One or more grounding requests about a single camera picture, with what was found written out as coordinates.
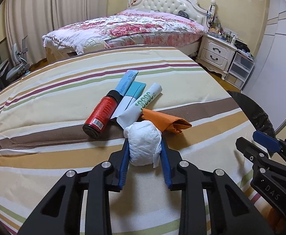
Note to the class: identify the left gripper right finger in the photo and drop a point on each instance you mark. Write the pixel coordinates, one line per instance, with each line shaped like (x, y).
(209, 195)

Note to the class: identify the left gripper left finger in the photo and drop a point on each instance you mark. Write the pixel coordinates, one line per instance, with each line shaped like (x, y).
(59, 212)

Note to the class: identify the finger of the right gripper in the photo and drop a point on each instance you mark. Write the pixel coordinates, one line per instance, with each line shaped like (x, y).
(271, 144)
(258, 157)

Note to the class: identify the white tissue ball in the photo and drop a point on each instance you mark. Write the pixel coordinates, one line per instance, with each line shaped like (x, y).
(144, 140)

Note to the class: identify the black lined trash bin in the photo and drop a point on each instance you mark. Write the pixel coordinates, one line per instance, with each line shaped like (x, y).
(257, 116)

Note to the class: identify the white wardrobe door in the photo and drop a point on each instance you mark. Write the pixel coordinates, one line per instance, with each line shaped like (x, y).
(267, 83)

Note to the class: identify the striped bed sheet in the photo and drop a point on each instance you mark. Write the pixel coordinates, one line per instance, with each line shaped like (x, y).
(41, 119)

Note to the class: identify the plastic drawer unit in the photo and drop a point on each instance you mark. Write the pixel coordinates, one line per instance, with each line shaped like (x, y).
(240, 69)

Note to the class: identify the red spray can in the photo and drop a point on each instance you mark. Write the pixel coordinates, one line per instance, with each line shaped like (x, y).
(95, 125)

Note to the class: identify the white nightstand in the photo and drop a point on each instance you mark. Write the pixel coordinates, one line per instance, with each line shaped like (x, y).
(215, 55)

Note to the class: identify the white rolled paper tube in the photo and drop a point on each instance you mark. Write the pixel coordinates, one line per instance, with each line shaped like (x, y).
(131, 114)

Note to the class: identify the nightstand clutter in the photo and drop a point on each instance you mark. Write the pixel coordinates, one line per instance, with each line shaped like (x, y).
(227, 35)

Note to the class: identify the teal white box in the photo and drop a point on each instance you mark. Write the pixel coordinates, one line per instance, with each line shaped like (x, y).
(133, 93)

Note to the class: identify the light blue long box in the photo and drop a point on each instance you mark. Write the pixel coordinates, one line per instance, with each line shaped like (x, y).
(126, 81)

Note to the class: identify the grey desk chair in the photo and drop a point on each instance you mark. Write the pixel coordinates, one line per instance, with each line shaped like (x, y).
(21, 66)

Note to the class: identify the white tufted headboard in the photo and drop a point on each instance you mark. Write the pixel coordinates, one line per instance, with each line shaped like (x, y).
(196, 13)

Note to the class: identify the floral bed quilt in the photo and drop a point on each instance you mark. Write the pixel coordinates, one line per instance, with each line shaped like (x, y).
(129, 27)

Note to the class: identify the beige curtain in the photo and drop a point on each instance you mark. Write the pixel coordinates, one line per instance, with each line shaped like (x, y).
(31, 19)

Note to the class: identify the white bed frame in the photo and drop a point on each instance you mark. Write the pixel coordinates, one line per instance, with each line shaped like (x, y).
(58, 54)

